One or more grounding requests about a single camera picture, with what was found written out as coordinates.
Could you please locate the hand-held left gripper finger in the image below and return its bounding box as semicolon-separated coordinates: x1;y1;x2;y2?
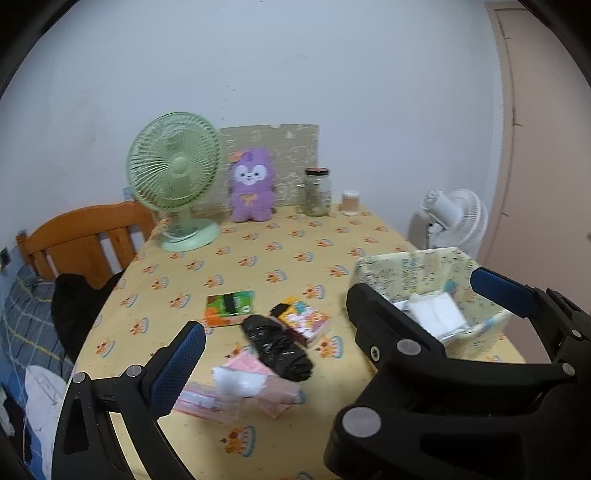
52;320;206;480

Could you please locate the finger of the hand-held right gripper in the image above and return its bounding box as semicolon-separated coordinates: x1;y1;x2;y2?
346;284;450;371
470;267;591;370

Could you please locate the pink tissue pack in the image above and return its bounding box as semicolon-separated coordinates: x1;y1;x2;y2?
211;348;304;419
172;381;242;424

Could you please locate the printed fabric storage box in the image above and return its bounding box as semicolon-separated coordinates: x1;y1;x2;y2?
353;247;511;359

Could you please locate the green tissue pack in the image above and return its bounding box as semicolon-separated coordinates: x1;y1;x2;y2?
204;290;256;329

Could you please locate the yellow cartoon tissue pack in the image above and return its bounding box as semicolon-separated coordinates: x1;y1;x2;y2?
269;296;332;348

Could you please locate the black plastic bag roll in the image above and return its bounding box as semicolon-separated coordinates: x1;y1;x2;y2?
240;315;315;383

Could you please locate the white tissue pack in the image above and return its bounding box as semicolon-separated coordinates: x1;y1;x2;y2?
405;292;468;341

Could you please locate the white standing fan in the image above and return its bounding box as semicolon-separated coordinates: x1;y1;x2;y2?
409;188;489;260

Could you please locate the black cloth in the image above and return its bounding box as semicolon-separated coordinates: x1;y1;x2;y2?
51;272;126;366

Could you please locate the pink door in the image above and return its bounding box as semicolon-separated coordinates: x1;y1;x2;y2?
477;0;591;326

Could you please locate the white cloth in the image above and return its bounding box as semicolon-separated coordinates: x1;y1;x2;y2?
24;364;71;446

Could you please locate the glass jar with black lid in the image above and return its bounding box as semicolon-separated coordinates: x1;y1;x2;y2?
302;167;332;217

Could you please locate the blue plaid bedding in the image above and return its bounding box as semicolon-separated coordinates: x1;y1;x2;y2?
0;263;77;476

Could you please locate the wooden chair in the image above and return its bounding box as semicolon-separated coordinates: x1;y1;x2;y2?
16;200;158;290

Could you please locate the purple plush toy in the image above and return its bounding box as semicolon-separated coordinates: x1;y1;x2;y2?
229;148;278;223

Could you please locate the green desk fan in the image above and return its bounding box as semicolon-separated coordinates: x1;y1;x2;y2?
127;111;223;253

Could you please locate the beige patterned board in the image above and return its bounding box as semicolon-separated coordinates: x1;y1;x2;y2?
217;123;321;209

